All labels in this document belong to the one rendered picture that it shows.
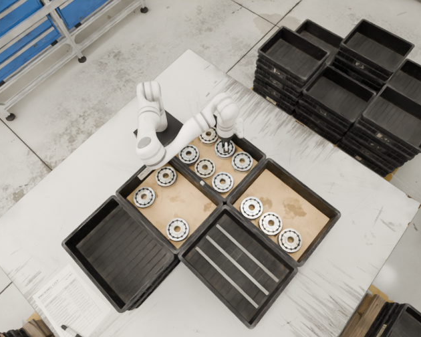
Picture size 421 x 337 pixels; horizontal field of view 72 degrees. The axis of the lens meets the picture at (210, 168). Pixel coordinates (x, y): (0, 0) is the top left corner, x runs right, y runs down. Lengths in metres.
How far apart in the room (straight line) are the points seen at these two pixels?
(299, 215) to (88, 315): 1.07
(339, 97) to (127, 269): 1.79
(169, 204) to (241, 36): 2.11
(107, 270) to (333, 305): 1.02
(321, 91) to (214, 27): 1.37
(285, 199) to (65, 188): 1.15
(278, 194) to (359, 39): 1.52
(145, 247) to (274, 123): 0.97
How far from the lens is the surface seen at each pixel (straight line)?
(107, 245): 1.44
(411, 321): 2.18
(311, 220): 1.42
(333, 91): 2.34
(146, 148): 1.01
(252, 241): 1.35
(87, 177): 1.72
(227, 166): 1.44
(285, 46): 2.38
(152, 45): 3.12
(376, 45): 2.57
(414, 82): 2.64
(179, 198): 1.40
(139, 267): 1.39
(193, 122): 1.03
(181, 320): 1.48
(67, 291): 1.64
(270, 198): 1.40
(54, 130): 2.88
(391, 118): 2.23
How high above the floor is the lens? 2.16
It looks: 68 degrees down
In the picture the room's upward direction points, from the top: 6 degrees counter-clockwise
